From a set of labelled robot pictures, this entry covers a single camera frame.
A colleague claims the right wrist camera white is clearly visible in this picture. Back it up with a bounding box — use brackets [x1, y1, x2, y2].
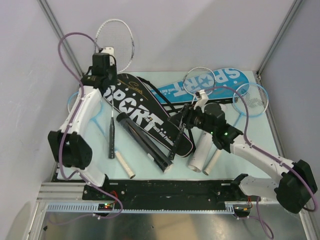
[194, 89, 209, 109]

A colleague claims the white shuttlecock tube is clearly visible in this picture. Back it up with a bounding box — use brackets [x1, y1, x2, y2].
[187, 103, 228, 174]

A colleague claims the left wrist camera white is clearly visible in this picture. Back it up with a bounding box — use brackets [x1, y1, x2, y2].
[97, 46, 115, 60]

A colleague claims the purple cable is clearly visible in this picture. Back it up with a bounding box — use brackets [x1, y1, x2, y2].
[199, 86, 316, 240]
[47, 32, 125, 226]

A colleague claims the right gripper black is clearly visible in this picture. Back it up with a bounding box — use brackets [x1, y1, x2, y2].
[167, 103, 215, 135]

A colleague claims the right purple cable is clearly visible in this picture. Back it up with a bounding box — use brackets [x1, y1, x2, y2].
[199, 86, 316, 240]

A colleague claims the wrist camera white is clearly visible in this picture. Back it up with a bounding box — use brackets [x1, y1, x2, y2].
[97, 46, 115, 60]
[194, 89, 209, 109]

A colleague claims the black shuttlecock tube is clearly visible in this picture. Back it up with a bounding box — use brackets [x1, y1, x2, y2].
[116, 112, 173, 173]

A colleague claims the blue racket bag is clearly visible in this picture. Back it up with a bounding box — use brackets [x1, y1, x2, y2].
[151, 68, 249, 105]

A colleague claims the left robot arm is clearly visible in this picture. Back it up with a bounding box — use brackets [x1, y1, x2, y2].
[48, 47, 117, 200]

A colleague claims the white cable duct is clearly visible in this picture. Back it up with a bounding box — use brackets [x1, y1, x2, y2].
[46, 202, 244, 214]

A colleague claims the left aluminium frame post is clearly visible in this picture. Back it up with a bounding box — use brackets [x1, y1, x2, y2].
[37, 0, 83, 76]

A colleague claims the blue racket right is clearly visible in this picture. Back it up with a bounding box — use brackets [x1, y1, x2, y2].
[202, 82, 270, 176]

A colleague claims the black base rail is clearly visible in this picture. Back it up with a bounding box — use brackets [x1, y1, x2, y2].
[51, 174, 251, 211]

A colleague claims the blue racket left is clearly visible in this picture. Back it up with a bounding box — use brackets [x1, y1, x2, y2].
[66, 91, 137, 179]

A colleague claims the white racket black handle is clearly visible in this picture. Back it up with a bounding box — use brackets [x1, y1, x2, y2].
[94, 18, 135, 160]

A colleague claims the right aluminium frame post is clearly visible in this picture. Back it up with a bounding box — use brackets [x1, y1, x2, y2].
[256, 0, 305, 77]

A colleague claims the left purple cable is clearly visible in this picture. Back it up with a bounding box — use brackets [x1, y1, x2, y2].
[47, 32, 125, 226]

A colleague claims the aluminium frame post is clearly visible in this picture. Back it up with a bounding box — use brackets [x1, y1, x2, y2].
[256, 0, 305, 77]
[37, 0, 83, 76]

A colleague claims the black racket bag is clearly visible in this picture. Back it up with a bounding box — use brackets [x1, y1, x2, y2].
[104, 73, 180, 150]

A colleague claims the white racket on blue bag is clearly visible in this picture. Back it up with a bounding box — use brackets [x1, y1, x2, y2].
[168, 66, 216, 160]

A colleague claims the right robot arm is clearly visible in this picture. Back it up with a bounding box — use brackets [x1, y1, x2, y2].
[168, 103, 319, 214]

